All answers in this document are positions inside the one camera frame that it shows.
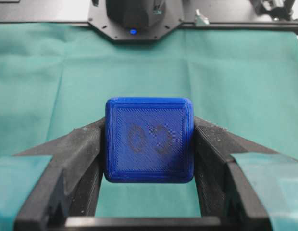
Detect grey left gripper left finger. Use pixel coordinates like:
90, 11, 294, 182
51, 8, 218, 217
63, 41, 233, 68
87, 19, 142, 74
14, 118, 105, 231

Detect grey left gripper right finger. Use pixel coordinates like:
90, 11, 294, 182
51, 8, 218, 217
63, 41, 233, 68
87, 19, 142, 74
192, 117, 277, 231

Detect blue cube block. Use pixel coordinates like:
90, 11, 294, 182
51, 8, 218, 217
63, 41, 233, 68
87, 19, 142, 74
104, 97, 194, 183

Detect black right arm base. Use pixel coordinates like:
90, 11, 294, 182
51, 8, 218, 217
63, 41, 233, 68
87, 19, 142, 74
88, 0, 184, 43

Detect green table cloth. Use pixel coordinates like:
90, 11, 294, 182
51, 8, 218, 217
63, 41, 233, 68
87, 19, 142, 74
0, 22, 298, 218

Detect small white bracket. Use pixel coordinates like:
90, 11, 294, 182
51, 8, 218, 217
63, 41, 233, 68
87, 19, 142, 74
194, 9, 210, 27

